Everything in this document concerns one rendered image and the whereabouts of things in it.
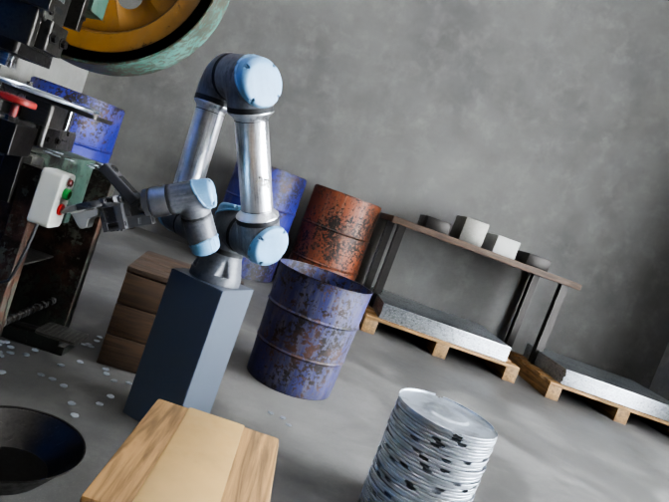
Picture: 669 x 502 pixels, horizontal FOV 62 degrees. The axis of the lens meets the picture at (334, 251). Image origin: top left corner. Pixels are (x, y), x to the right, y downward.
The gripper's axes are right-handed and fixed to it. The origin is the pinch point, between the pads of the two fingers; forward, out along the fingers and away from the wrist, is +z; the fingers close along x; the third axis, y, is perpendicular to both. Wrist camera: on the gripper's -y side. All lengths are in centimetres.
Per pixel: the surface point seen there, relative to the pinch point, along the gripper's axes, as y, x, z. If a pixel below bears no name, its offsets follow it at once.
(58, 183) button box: -5.8, -3.7, -1.0
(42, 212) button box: 0.2, -3.7, 4.1
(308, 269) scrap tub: 41, 115, -53
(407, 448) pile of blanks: 77, 2, -72
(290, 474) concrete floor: 85, 16, -39
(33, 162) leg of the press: -11.6, -2.0, 4.2
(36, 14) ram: -51, 17, 3
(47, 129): -22.4, 19.9, 8.5
